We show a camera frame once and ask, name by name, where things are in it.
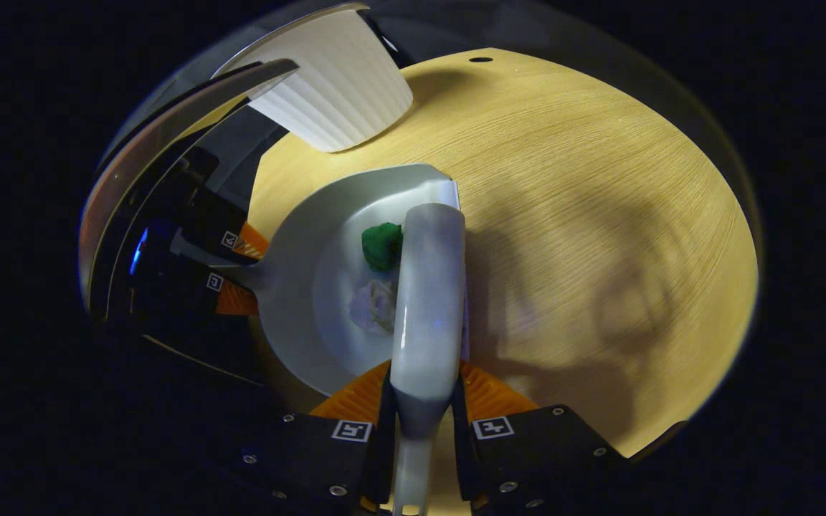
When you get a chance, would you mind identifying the white ribbed garbage bin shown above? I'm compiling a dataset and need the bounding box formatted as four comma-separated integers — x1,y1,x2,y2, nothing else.
212,4,414,153

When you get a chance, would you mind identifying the small white broom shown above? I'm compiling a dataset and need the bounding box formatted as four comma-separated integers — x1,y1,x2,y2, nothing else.
388,203,467,516

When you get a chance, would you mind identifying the grey plastic dustpan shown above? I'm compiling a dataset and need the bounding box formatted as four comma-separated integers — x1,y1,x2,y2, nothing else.
169,163,471,396

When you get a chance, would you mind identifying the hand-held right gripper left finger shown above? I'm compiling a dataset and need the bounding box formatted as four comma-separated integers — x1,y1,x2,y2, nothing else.
223,358,396,516

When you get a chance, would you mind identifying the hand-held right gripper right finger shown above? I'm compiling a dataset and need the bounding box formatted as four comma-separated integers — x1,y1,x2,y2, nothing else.
449,358,629,513

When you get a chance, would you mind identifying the white paper trash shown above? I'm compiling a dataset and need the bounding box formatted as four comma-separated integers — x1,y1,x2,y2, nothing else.
348,279,398,334

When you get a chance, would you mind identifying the green paper trash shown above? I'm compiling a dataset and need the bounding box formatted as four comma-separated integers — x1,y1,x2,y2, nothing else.
361,222,404,272

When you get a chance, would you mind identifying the wooden desktop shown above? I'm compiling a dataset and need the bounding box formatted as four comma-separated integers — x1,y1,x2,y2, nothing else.
245,48,759,516

